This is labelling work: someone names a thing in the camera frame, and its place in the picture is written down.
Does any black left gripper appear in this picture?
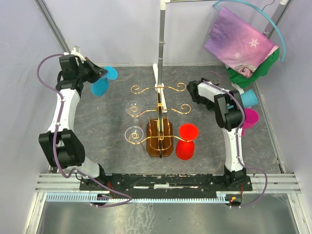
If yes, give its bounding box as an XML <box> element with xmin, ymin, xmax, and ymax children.
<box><xmin>76</xmin><ymin>58</ymin><xmax>108</xmax><ymax>84</ymax></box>

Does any blue wine glass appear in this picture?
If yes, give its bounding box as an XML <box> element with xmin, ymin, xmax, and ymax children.
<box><xmin>90</xmin><ymin>66</ymin><xmax>118</xmax><ymax>97</ymax></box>
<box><xmin>238</xmin><ymin>89</ymin><xmax>258</xmax><ymax>109</ymax></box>

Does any clear wine glass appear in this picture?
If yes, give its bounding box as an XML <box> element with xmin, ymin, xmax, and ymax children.
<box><xmin>125</xmin><ymin>100</ymin><xmax>142</xmax><ymax>124</ymax></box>
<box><xmin>124</xmin><ymin>126</ymin><xmax>144</xmax><ymax>144</ymax></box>

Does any magenta wine glass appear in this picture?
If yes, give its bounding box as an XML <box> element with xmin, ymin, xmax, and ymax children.
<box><xmin>242</xmin><ymin>108</ymin><xmax>259</xmax><ymax>136</ymax></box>

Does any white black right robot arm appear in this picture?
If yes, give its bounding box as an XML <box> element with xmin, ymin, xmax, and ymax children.
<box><xmin>187</xmin><ymin>78</ymin><xmax>247</xmax><ymax>191</ymax></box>

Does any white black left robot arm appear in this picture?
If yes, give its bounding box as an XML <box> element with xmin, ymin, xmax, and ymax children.
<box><xmin>39</xmin><ymin>51</ymin><xmax>117</xmax><ymax>190</ymax></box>

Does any clear wine glass front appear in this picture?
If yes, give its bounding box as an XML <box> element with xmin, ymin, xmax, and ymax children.
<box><xmin>124</xmin><ymin>126</ymin><xmax>144</xmax><ymax>144</ymax></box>

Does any red wine glass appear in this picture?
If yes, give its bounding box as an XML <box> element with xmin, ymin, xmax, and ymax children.
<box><xmin>175</xmin><ymin>123</ymin><xmax>199</xmax><ymax>160</ymax></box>

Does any grey white clothes stand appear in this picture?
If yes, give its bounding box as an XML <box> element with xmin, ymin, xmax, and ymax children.
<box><xmin>153</xmin><ymin>0</ymin><xmax>291</xmax><ymax>114</ymax></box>

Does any teal clothes hanger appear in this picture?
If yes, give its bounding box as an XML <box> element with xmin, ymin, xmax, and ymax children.
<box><xmin>213</xmin><ymin>0</ymin><xmax>291</xmax><ymax>62</ymax></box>

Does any green cloth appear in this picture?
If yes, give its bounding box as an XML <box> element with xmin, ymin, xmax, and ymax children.
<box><xmin>227</xmin><ymin>48</ymin><xmax>280</xmax><ymax>89</ymax></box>

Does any purple frozen print cloth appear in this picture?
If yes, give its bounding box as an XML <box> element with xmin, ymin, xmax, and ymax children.
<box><xmin>204</xmin><ymin>7</ymin><xmax>279</xmax><ymax>78</ymax></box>

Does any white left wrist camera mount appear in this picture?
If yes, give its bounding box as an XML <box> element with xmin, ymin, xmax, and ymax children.
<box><xmin>63</xmin><ymin>46</ymin><xmax>86</xmax><ymax>63</ymax></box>

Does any gold wire wine glass rack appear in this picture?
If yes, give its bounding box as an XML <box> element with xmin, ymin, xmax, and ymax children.
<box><xmin>138</xmin><ymin>82</ymin><xmax>191</xmax><ymax>158</ymax></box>

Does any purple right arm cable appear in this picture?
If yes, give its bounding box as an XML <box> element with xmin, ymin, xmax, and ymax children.
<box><xmin>201</xmin><ymin>70</ymin><xmax>269</xmax><ymax>209</ymax></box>

